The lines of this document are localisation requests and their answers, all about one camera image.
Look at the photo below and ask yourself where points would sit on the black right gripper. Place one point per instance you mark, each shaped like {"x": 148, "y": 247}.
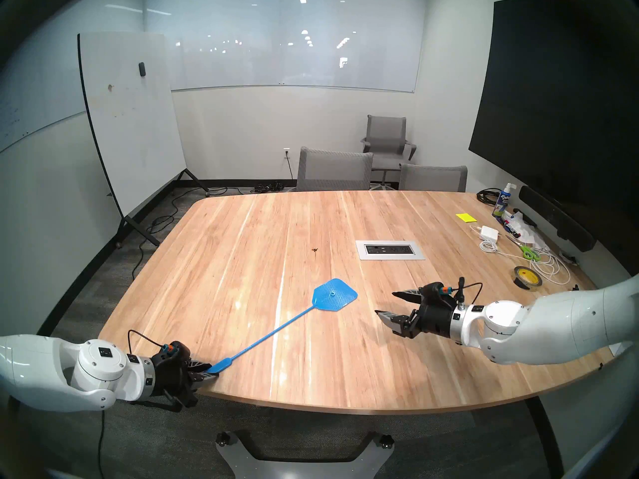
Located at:
{"x": 437, "y": 318}

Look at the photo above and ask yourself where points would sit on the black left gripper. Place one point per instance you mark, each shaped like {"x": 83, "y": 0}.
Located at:
{"x": 172, "y": 375}

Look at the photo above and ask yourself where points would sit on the blue plastic fly swatter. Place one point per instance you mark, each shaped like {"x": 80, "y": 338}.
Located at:
{"x": 333, "y": 296}

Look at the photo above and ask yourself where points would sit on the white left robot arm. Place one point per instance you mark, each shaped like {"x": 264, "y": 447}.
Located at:
{"x": 45, "y": 368}

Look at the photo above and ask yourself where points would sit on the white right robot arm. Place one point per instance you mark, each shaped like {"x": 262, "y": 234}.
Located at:
{"x": 574, "y": 318}

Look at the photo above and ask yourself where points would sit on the silver table power outlet box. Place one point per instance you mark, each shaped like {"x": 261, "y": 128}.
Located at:
{"x": 389, "y": 250}

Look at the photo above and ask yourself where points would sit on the yellow sticky note pad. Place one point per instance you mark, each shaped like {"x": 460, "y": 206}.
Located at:
{"x": 466, "y": 217}

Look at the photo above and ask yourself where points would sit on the white power adapter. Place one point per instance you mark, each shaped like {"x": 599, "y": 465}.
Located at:
{"x": 490, "y": 233}

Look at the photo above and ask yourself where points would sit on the black and yellow tape roll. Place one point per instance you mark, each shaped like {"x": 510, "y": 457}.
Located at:
{"x": 519, "y": 279}

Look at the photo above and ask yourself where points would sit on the grey mesh office chair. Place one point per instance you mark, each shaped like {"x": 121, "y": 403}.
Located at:
{"x": 433, "y": 178}
{"x": 334, "y": 171}

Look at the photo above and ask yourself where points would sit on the clear bag of markers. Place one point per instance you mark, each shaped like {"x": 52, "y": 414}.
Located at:
{"x": 529, "y": 236}

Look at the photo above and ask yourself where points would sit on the whiteboard cleaner spray bottle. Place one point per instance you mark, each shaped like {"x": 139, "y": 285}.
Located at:
{"x": 501, "y": 202}

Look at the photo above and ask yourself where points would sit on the black video sound bar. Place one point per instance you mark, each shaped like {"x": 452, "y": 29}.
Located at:
{"x": 556, "y": 216}

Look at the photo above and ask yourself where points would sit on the grey office chair with armrests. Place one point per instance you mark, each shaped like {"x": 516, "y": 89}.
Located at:
{"x": 385, "y": 133}

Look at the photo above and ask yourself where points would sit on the white paper sheet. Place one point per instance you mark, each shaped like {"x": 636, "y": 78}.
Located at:
{"x": 618, "y": 349}

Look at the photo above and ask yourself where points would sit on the mobile whiteboard on black stand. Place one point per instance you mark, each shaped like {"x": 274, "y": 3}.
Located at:
{"x": 130, "y": 123}

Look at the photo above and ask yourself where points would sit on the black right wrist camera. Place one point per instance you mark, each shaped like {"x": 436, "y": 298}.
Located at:
{"x": 435, "y": 288}

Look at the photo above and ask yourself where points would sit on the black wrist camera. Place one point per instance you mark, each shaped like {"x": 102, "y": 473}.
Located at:
{"x": 174, "y": 348}
{"x": 435, "y": 288}

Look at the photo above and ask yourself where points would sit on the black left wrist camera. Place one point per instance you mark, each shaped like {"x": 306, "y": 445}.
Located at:
{"x": 174, "y": 348}

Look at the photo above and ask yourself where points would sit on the large black wall screen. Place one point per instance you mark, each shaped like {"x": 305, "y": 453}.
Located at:
{"x": 559, "y": 109}

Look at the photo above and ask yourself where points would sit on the large glass wall whiteboard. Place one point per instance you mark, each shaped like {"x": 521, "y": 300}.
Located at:
{"x": 299, "y": 59}

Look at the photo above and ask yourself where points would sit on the glass wall board with handwriting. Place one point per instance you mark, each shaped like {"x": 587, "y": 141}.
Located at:
{"x": 45, "y": 74}

